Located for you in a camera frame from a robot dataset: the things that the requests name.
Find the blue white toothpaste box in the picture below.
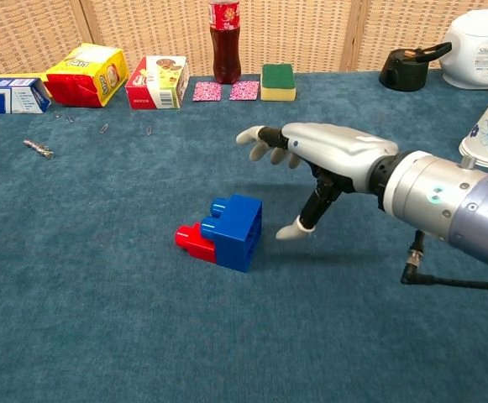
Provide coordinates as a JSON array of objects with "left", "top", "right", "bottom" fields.
[{"left": 0, "top": 75, "right": 53, "bottom": 115}]

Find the dark red drink bottle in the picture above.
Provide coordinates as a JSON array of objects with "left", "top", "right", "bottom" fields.
[{"left": 208, "top": 0, "right": 243, "bottom": 85}]

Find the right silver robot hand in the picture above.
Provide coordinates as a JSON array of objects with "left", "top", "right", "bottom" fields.
[{"left": 235, "top": 122, "right": 400, "bottom": 241}]

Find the blue toy brick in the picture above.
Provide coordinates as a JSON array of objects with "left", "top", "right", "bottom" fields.
[{"left": 200, "top": 193, "right": 265, "bottom": 274}]

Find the white rice cooker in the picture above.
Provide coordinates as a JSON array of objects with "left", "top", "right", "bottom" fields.
[{"left": 438, "top": 8, "right": 488, "bottom": 90}]

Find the red white cookie box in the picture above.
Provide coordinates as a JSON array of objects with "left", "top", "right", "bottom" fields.
[{"left": 124, "top": 55, "right": 191, "bottom": 111}]

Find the green yellow sponge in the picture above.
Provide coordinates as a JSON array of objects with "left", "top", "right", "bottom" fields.
[{"left": 260, "top": 63, "right": 297, "bottom": 102}]

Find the pink patterned square coaster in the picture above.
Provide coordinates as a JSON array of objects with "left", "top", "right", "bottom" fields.
[
  {"left": 192, "top": 81, "right": 223, "bottom": 102},
  {"left": 228, "top": 81, "right": 261, "bottom": 102}
]

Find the black lid with handle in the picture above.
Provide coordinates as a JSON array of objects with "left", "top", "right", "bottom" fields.
[{"left": 378, "top": 41, "right": 454, "bottom": 92}]

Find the crumpled foil wrapper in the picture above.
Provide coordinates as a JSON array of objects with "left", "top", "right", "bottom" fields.
[{"left": 23, "top": 139, "right": 55, "bottom": 160}]

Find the yellow red snack bag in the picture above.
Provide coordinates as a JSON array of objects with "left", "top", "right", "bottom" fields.
[{"left": 44, "top": 42, "right": 129, "bottom": 108}]

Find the wicker folding screen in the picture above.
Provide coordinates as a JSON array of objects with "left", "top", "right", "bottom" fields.
[{"left": 0, "top": 0, "right": 488, "bottom": 76}]

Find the red toy brick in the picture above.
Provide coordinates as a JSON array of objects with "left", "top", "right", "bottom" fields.
[{"left": 174, "top": 222, "right": 218, "bottom": 264}]

